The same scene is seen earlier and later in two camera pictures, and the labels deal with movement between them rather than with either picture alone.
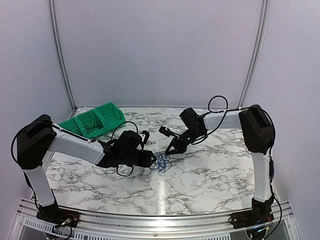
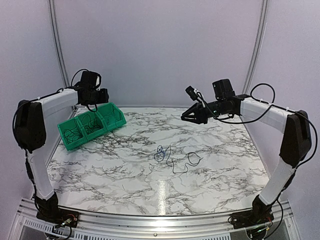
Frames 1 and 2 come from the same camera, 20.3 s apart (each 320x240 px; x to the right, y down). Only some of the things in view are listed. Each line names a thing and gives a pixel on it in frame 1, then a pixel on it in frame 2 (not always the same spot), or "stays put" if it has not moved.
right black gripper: [179, 148] → [198, 109]
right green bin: [111, 115] stays put
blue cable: [162, 163] → [115, 121]
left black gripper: [146, 161] → [104, 97]
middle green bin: [91, 123] stays put
